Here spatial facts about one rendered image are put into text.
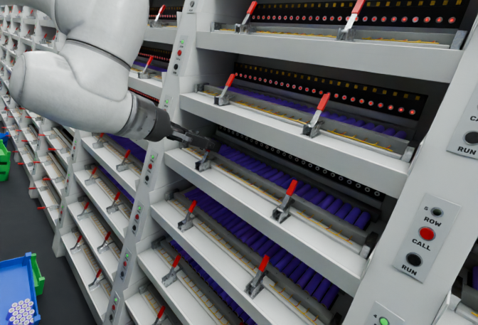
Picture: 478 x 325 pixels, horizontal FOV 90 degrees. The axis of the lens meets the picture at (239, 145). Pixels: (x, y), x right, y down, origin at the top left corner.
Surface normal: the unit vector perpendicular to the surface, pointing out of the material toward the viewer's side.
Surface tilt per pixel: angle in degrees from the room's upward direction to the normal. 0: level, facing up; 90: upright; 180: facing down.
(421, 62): 110
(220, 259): 19
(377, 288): 90
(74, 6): 85
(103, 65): 77
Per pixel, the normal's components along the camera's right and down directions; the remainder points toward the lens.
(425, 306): -0.62, -0.07
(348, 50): -0.69, 0.26
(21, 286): 0.55, -0.75
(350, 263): 0.07, -0.91
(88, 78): 0.72, -0.01
